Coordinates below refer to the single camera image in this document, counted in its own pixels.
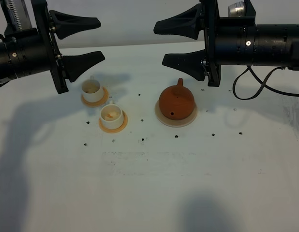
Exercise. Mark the beige round teapot coaster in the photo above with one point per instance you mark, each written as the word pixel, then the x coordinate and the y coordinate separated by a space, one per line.
pixel 175 123

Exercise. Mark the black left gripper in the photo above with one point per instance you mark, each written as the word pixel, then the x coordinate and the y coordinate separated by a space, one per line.
pixel 35 50

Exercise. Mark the near orange saucer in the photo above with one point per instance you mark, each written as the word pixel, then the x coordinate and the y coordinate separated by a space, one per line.
pixel 105 129

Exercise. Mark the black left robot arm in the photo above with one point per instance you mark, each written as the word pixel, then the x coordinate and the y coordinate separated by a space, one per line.
pixel 4 60

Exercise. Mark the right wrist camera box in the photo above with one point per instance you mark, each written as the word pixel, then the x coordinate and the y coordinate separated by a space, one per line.
pixel 237 9

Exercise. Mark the brown clay teapot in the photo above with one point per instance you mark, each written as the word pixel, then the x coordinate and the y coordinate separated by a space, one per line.
pixel 176 102

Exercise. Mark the far orange saucer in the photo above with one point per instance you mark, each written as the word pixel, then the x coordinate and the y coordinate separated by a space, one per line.
pixel 97 103

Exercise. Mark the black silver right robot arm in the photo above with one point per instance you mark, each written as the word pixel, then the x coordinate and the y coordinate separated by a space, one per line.
pixel 275 45

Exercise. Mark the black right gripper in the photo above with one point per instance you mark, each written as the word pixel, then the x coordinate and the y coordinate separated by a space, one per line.
pixel 228 40

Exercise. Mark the near white teacup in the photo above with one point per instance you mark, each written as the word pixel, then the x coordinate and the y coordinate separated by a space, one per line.
pixel 111 116

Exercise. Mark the white teacup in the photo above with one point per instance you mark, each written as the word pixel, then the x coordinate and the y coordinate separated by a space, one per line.
pixel 92 90
pixel 111 116

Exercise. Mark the orange saucer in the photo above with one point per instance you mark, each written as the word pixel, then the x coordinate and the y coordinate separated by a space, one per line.
pixel 105 129
pixel 97 103

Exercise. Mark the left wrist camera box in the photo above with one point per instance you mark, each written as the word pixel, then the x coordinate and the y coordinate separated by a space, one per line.
pixel 16 14

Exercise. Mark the far white teacup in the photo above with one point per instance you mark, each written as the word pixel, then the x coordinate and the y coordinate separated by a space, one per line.
pixel 92 90

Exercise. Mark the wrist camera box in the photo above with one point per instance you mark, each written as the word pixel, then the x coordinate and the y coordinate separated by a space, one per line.
pixel 16 14
pixel 237 9

